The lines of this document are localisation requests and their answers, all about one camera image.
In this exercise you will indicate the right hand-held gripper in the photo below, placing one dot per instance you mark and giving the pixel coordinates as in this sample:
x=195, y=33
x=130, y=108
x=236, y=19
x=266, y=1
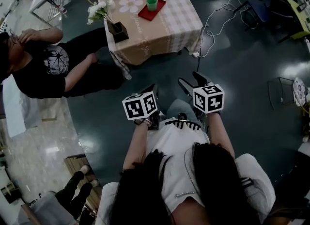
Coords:
x=208, y=99

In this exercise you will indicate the white flower bouquet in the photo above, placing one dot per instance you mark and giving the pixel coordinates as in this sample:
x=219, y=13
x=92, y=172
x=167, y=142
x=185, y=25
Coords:
x=98, y=10

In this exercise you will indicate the yellow green table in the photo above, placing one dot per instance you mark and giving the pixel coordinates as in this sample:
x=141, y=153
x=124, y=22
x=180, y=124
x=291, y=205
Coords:
x=299, y=15

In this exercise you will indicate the black square vase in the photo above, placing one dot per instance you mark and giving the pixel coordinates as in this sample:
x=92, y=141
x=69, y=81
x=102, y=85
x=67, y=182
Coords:
x=119, y=33

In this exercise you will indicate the beige flower print table runner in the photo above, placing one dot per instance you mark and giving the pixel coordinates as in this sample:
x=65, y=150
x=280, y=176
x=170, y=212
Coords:
x=143, y=42

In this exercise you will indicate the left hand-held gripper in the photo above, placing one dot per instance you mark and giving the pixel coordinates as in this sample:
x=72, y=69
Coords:
x=139, y=106

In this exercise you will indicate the person's white shirt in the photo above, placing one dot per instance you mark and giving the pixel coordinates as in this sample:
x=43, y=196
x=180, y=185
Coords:
x=176, y=151

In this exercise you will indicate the checked tablecloth table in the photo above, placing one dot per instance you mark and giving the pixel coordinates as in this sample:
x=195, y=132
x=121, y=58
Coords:
x=184, y=20

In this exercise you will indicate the person's left forearm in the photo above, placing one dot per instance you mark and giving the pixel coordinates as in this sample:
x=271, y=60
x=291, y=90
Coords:
x=138, y=144

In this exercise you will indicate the person's jeans leg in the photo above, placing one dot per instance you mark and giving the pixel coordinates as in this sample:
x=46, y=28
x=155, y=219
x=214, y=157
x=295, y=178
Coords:
x=180, y=108

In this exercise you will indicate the green cup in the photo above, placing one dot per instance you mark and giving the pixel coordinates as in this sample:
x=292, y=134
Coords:
x=152, y=4

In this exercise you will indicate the blue chair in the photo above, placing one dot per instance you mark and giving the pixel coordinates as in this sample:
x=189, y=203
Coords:
x=258, y=9

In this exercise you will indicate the white power strip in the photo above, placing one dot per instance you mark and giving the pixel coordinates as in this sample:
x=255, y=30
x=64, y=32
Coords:
x=196, y=54

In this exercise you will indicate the flower pattern cushion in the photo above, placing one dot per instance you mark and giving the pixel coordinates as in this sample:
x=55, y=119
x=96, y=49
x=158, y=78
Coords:
x=300, y=91

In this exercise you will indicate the person's right forearm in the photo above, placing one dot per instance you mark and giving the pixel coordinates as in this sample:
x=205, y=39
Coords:
x=221, y=134

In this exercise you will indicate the red tray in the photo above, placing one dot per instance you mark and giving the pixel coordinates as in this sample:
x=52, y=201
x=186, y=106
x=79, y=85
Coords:
x=147, y=15

